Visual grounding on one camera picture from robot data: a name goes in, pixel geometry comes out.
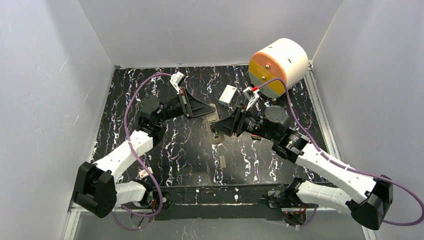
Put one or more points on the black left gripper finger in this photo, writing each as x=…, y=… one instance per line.
x=198, y=115
x=192, y=106

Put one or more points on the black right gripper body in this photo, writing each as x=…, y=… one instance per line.
x=238, y=121

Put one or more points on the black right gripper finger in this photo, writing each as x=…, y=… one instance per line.
x=226, y=131
x=230, y=122

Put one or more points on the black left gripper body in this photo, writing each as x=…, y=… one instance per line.
x=186, y=105

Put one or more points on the red orange battery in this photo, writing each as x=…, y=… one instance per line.
x=256, y=137

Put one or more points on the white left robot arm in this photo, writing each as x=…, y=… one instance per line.
x=96, y=188

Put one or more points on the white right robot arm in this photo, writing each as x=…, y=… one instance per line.
x=365, y=198

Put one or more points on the white remote with red button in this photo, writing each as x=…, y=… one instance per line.
x=227, y=95

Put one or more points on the small white red remote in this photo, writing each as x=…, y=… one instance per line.
x=142, y=174

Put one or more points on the beige battery cover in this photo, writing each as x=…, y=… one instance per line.
x=222, y=161

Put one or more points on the round drawer cabinet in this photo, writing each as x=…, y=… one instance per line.
x=284, y=59

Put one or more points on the black base bar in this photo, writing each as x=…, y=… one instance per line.
x=234, y=201

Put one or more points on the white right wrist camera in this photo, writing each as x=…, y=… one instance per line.
x=252, y=95

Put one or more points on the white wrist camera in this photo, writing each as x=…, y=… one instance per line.
x=176, y=80
x=252, y=95

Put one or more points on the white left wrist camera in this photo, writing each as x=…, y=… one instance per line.
x=176, y=80

